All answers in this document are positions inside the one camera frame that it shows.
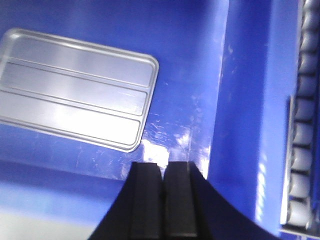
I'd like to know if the grey roller track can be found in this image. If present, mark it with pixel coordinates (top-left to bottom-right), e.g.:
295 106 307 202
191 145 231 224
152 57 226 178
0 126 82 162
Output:
280 0 320 240

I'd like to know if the blue bin lower centre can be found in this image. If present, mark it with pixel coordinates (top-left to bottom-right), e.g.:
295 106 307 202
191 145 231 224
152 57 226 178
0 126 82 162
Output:
0 0 302 240

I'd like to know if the small silver ribbed tray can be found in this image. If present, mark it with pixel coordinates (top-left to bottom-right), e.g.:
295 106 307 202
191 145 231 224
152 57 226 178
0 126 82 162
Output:
0 28 160 153

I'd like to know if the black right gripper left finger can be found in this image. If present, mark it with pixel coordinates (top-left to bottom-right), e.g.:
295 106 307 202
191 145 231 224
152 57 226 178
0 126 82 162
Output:
89 162 162 240

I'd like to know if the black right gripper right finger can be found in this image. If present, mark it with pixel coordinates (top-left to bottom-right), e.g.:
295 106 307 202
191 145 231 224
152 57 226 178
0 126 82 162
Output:
164 161 277 240

